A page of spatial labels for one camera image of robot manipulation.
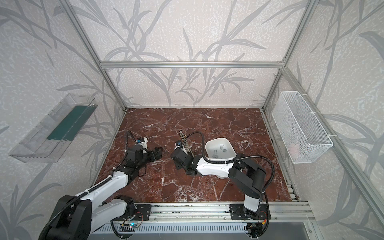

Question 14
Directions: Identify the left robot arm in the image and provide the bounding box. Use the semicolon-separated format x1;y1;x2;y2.
39;138;163;240

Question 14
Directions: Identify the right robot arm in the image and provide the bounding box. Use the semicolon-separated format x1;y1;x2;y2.
171;136;276;224

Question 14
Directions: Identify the aluminium front rail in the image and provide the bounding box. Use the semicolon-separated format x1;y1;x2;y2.
134;202;316;224

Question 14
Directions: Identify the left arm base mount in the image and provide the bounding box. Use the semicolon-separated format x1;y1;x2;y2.
120;204;152;221

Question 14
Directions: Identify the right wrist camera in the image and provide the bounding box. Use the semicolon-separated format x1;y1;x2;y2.
175;141;183;149

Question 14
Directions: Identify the white wire mesh basket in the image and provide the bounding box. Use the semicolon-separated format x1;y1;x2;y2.
272;91;334;164

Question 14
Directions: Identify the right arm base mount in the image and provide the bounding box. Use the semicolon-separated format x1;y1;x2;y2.
229;203;271;221

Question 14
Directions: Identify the clear plastic wall bin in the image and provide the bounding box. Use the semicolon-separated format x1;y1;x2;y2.
9;94;98;163

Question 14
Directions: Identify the white plastic tray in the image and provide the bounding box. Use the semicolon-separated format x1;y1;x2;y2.
202;138;237;179

